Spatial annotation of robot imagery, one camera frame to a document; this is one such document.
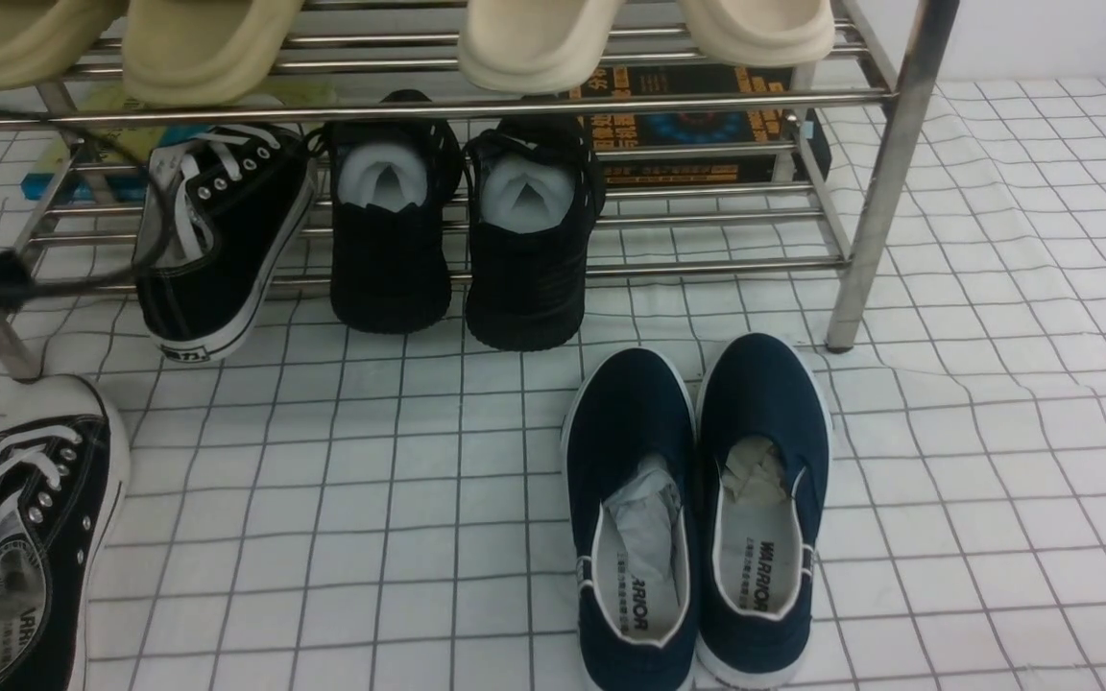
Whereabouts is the black canvas sneaker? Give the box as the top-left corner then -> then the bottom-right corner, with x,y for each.
0,373 -> 131,690
135,123 -> 319,364

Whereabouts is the navy slip-on shoe left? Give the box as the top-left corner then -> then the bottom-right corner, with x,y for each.
561,348 -> 701,690

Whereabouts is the navy slip-on shoe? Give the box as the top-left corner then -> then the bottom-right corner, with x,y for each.
561,348 -> 701,690
693,333 -> 832,690

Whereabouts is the navy slip-on shoe right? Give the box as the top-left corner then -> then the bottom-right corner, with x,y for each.
693,333 -> 832,690

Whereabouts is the silver metal shoe rack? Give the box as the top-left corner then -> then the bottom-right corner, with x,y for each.
0,1 -> 958,353

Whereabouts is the beige slipper far left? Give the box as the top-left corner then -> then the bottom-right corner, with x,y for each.
0,1 -> 128,91

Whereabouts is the beige slipper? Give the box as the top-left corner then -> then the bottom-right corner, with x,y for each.
119,1 -> 304,107
0,1 -> 128,91

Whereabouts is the white grid tablecloth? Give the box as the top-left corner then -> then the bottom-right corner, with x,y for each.
12,78 -> 1106,690

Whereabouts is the black mesh sneaker left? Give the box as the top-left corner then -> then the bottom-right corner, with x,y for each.
322,118 -> 465,334

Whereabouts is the black mesh sneaker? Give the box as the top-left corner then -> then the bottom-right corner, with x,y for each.
465,114 -> 606,350
322,118 -> 465,334

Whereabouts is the black mesh sneaker right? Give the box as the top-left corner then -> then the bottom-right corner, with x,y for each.
465,114 -> 606,350

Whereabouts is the cream slipper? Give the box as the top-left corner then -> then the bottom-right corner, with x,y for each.
679,1 -> 835,67
457,1 -> 624,95

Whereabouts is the black orange printed box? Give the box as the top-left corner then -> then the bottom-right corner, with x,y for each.
559,64 -> 808,189

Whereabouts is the cream slipper far right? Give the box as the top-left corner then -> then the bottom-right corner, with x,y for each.
679,1 -> 835,67

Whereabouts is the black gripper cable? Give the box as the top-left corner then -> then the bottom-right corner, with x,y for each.
0,104 -> 178,299

